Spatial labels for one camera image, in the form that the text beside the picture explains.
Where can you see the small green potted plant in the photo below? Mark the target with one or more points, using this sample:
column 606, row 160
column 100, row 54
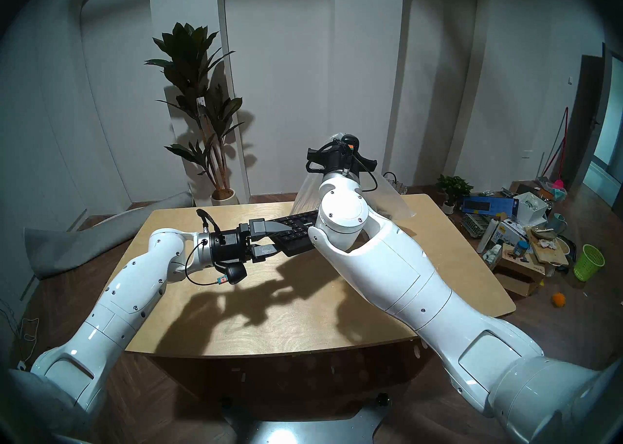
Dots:
column 455, row 187

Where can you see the grey rolled mat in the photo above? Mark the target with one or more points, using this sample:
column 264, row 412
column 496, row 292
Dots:
column 73, row 248

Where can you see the tall dark potted plant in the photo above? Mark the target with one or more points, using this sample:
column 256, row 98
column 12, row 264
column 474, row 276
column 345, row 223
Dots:
column 187, row 58

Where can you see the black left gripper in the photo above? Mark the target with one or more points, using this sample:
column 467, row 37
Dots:
column 229, row 248

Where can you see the clear plastic wrapping bag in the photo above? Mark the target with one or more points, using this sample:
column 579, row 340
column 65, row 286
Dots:
column 389, row 202

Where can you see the brown cardboard box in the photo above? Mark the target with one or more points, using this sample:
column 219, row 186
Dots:
column 518, row 277

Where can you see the blue keyboard box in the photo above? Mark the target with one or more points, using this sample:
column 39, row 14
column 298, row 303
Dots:
column 486, row 204

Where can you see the white paper roll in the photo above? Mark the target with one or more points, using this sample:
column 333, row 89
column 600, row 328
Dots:
column 488, row 236

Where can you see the dark brown door leaf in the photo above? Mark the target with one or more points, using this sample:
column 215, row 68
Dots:
column 586, row 107

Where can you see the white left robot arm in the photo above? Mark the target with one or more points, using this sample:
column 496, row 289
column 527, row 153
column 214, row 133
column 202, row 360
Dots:
column 126, row 292

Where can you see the teal mug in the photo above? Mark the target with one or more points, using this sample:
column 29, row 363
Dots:
column 557, row 224

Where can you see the orange ball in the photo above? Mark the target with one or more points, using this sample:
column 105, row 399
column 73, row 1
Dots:
column 558, row 299

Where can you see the white open box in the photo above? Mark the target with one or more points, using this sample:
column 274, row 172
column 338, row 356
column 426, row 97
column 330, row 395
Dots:
column 528, row 212

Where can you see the black keyboard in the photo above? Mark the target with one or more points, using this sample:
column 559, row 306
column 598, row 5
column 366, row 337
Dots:
column 297, row 233

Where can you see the metal dish rack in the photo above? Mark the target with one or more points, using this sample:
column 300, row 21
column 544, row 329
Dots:
column 474, row 225

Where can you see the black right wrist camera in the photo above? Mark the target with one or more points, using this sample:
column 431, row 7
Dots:
column 350, row 140

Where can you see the green plastic waste basket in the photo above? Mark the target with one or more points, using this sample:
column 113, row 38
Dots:
column 589, row 263

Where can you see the wooden cutting board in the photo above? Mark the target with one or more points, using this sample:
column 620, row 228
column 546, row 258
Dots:
column 552, row 255

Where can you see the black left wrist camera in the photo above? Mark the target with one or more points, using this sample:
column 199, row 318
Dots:
column 236, row 273

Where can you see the white and yellow box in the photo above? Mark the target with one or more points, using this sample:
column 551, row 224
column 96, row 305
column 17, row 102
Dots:
column 508, row 231

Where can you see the jar with blue lid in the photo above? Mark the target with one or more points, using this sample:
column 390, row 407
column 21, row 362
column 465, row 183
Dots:
column 521, row 249

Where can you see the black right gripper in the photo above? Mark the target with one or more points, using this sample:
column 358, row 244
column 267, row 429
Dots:
column 340, row 163

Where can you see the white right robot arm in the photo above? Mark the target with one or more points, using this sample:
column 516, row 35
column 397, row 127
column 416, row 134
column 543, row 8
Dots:
column 413, row 277

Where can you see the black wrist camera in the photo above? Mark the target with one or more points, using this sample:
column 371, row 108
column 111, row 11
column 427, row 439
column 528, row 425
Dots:
column 350, row 140
column 236, row 273

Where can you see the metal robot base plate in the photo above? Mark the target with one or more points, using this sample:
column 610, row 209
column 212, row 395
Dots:
column 302, row 431

